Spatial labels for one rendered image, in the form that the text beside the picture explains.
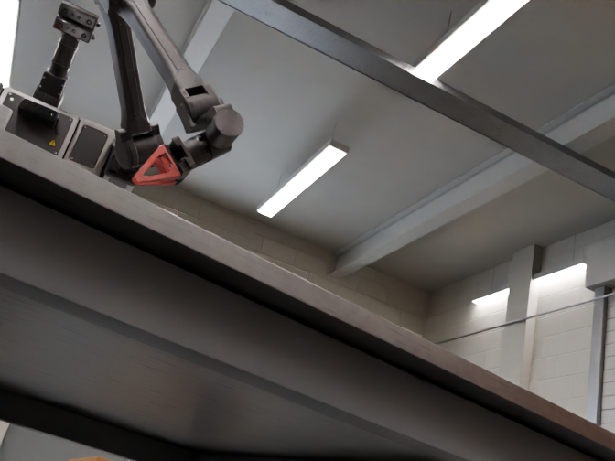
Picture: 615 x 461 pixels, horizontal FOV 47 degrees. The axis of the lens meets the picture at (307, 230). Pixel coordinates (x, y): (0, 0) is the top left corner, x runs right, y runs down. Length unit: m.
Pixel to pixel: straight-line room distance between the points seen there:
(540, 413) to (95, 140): 1.45
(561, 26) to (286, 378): 4.02
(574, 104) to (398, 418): 4.46
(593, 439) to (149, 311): 0.52
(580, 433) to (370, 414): 0.27
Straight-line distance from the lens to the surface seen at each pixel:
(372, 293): 7.88
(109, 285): 0.56
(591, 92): 4.98
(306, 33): 4.19
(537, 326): 6.57
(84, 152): 1.94
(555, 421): 0.82
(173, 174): 1.34
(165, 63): 1.49
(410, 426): 0.72
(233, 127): 1.33
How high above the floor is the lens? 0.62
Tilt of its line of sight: 25 degrees up
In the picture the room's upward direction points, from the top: 15 degrees clockwise
